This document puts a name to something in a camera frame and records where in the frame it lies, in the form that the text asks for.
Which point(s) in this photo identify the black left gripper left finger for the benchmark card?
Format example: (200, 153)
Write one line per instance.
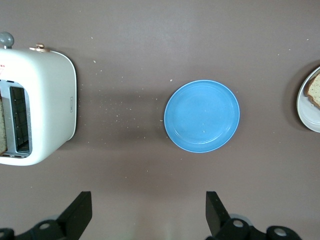
(75, 215)

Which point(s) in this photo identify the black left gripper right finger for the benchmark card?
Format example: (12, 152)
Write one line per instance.
(217, 217)

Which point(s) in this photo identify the brown bread slice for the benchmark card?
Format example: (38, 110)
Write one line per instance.
(2, 125)
(315, 90)

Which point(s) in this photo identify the blue plate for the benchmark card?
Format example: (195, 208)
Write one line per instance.
(200, 115)

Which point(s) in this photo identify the beige plate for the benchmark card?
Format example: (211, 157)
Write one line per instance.
(306, 117)

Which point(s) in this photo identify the white toaster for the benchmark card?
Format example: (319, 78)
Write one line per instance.
(50, 100)

